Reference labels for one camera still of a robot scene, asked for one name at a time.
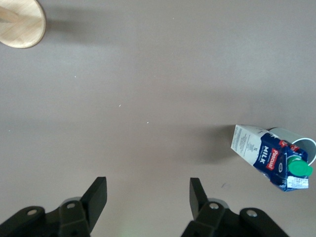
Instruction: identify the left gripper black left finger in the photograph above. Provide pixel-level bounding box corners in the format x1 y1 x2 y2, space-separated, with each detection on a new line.
58 176 108 237

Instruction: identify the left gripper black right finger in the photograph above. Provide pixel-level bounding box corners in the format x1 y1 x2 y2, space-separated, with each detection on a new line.
189 177 241 237

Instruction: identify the blue white milk carton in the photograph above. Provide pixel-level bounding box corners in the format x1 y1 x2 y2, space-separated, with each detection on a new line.
230 124 314 192

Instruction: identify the white mug with grey inside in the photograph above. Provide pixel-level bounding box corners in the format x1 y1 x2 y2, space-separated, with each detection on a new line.
268 127 316 165

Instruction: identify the wooden mug tree stand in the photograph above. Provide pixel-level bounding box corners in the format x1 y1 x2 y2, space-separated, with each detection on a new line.
0 0 47 49

